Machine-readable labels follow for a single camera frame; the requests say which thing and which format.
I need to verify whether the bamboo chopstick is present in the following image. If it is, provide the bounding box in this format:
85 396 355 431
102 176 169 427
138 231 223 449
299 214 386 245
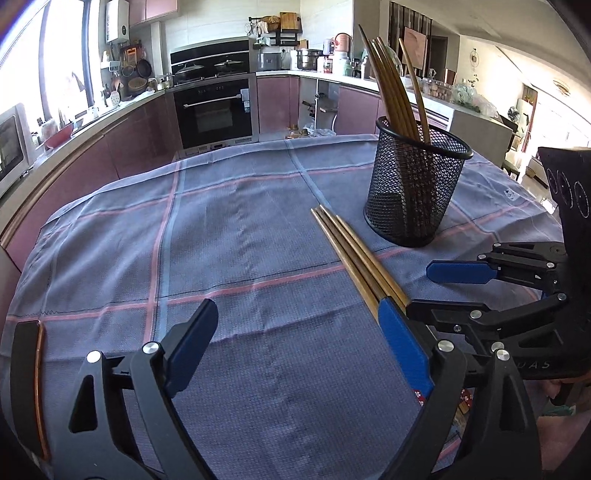
399 38 431 144
332 215 410 312
311 208 379 321
373 36 422 142
358 24 408 136
368 38 415 139
311 206 390 316

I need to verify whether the black mesh utensil holder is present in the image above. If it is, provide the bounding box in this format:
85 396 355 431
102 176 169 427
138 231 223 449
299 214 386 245
363 116 474 248

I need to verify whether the kitchen window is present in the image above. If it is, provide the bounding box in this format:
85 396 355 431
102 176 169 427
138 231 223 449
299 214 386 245
1 1 98 133

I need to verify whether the person right hand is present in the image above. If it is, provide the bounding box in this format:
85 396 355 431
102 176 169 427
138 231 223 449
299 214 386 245
541 375 590 409

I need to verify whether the black smartphone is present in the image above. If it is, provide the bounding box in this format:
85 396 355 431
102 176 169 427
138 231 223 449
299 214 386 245
9 320 50 461

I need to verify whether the blue plaid tablecloth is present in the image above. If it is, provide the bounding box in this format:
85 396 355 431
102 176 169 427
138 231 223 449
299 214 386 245
1 135 562 479

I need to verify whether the cooking oil bottle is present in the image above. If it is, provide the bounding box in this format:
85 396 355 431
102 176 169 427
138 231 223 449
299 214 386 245
286 125 308 139

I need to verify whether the steel stock pot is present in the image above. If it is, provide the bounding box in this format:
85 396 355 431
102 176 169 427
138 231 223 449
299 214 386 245
297 48 322 71

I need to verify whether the pink thermos jug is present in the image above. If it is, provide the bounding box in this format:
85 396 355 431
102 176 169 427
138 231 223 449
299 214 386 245
334 32 352 55

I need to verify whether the silver toaster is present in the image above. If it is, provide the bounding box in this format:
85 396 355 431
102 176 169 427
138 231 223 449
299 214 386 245
257 51 283 71

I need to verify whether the black built-in oven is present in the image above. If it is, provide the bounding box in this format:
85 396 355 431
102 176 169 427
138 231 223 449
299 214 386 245
169 36 259 155

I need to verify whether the white countertop oven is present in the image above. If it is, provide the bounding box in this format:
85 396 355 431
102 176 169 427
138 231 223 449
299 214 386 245
0 103 35 196

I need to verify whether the red bowl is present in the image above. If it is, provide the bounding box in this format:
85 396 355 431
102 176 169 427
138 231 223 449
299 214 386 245
44 123 73 150

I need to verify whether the white water heater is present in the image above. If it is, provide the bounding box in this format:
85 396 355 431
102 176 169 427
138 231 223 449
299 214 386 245
105 0 129 43

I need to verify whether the black camera box right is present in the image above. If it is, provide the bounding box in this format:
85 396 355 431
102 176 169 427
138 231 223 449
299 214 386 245
538 147 591 309

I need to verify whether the black wall spice rack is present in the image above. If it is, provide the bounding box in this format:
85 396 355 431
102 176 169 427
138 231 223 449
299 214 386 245
246 12 303 48

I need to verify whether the pink wall cabinet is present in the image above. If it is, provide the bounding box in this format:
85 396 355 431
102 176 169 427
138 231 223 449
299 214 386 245
128 0 179 26

